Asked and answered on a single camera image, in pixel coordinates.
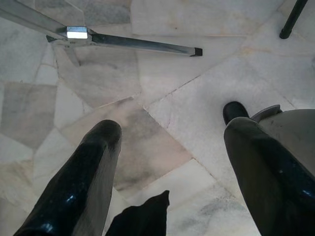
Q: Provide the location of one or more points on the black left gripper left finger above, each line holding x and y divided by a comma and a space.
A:
73, 191

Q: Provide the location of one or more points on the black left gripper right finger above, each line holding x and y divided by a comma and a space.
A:
270, 191

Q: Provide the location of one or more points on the black knit garment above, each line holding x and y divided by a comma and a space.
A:
145, 216

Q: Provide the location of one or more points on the silver metal clothes rack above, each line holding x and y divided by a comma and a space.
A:
76, 33

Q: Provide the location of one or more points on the marble-top folding table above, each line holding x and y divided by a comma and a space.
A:
292, 17

